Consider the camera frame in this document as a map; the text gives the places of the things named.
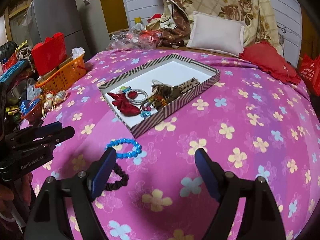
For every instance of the pink floral bedspread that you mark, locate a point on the pink floral bedspread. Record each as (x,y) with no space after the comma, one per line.
(248,122)

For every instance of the red gift bag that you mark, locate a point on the red gift bag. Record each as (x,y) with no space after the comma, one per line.
(48,54)

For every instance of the black elastic with pink charm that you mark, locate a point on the black elastic with pink charm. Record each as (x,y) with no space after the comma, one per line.
(146,106)

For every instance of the red satin bow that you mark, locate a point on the red satin bow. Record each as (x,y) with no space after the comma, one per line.
(123,105)

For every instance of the white tissue paper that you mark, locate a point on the white tissue paper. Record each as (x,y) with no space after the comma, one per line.
(77,52)

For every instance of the clear plastic bag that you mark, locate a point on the clear plastic bag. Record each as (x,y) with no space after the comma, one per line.
(137,37)

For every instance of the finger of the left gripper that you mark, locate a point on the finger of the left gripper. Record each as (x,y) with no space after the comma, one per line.
(49,140)
(31,133)

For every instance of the foil wrapped egg ornaments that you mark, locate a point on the foil wrapped egg ornaments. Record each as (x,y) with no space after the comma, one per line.
(51,100)

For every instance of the grey refrigerator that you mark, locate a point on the grey refrigerator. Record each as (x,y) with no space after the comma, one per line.
(82,23)

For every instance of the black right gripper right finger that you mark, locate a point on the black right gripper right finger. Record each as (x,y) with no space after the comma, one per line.
(261,218)

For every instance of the striped shallow cardboard box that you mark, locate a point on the striped shallow cardboard box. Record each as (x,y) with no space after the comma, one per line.
(146,95)

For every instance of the orange plastic basket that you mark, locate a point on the orange plastic basket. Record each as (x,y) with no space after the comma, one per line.
(64,76)

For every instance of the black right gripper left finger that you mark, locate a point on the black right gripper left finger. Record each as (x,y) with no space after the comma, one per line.
(49,219)

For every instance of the beige floral quilt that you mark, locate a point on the beige floral quilt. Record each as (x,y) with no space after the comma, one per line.
(176,22)

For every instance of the santa plush toy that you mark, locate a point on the santa plush toy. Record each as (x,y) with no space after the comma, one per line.
(154,22)

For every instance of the leopard print bow scrunchie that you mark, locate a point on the leopard print bow scrunchie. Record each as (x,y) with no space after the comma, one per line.
(163,94)

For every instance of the grey white pillow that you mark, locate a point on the grey white pillow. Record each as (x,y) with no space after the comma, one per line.
(215,34)

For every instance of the red shopping bag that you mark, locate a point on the red shopping bag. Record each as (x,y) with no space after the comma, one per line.
(309,73)

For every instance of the red cushion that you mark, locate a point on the red cushion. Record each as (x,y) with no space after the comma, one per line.
(268,60)

